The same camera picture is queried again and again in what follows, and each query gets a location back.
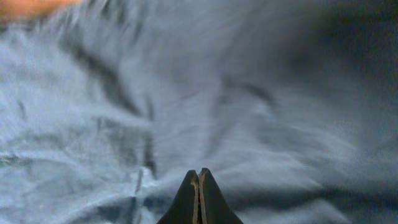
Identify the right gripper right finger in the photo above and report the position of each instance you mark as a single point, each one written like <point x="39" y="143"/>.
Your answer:
<point x="213" y="206"/>

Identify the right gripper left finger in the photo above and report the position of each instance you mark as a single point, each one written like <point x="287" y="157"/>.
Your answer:
<point x="184" y="208"/>

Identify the navy blue shorts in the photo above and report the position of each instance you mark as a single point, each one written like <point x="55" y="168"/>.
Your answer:
<point x="292" y="105"/>

